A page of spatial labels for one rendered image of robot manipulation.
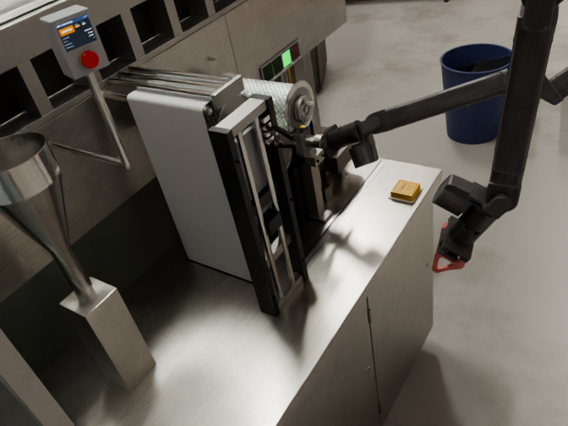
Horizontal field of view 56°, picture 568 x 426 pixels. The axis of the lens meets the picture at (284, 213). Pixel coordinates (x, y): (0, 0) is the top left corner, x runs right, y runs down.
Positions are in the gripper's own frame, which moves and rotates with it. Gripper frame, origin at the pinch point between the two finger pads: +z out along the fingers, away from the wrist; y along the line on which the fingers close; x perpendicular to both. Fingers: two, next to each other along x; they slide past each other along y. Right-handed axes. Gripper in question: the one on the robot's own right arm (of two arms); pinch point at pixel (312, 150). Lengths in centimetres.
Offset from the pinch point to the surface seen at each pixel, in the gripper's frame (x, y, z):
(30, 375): 18, -103, -39
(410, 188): -26.3, 10.1, -15.9
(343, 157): -8.7, 7.9, -1.7
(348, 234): -23.8, -13.8, -6.7
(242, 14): 44.5, 17.5, 9.7
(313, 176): -4.1, -11.0, -5.2
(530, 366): -126, 30, -4
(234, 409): -26, -75, -10
